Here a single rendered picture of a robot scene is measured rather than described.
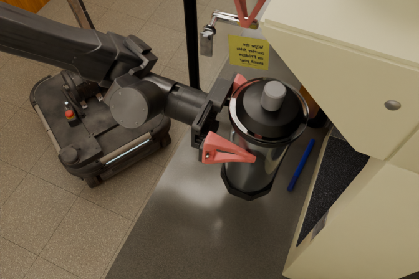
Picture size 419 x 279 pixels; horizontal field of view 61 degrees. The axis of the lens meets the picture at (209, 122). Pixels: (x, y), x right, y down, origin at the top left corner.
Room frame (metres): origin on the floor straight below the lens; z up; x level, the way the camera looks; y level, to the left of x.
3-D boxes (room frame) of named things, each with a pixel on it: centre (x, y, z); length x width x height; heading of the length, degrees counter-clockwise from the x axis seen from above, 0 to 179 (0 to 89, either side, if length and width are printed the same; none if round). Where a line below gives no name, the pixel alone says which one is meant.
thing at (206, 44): (0.48, 0.00, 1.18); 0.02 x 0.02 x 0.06; 72
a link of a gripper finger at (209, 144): (0.26, -0.03, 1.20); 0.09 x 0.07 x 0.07; 67
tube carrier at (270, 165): (0.28, -0.08, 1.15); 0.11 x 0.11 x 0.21
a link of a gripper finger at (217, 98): (0.32, -0.05, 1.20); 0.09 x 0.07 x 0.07; 67
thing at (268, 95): (0.28, -0.08, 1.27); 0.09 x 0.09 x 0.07
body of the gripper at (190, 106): (0.32, 0.02, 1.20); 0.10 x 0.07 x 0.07; 157
